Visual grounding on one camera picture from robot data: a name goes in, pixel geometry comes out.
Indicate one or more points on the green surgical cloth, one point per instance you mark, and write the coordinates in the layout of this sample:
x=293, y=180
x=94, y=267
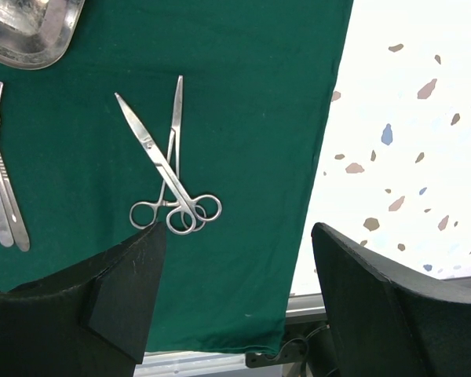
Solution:
x=258, y=81

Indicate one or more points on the steel hemostat forceps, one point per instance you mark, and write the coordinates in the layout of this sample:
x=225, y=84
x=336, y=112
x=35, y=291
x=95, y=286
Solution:
x=173, y=149

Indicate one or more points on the aluminium frame rail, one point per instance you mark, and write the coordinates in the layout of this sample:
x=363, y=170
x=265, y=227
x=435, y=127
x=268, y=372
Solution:
x=306, y=351

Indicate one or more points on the steel surgical scissors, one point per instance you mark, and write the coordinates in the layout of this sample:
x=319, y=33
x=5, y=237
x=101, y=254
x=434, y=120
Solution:
x=185, y=204

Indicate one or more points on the steel instrument tray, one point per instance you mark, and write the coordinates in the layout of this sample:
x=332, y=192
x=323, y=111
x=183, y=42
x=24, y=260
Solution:
x=34, y=34

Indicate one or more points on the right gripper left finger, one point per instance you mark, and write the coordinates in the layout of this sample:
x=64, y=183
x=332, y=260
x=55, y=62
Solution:
x=90, y=319

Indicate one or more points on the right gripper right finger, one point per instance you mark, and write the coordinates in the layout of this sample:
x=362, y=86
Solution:
x=387, y=319

